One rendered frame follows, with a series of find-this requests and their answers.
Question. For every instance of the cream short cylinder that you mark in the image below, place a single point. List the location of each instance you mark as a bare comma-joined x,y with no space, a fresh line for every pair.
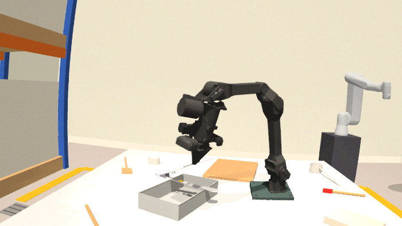
153,160

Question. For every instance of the light wooden board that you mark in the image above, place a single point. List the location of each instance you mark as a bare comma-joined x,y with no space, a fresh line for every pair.
232,170

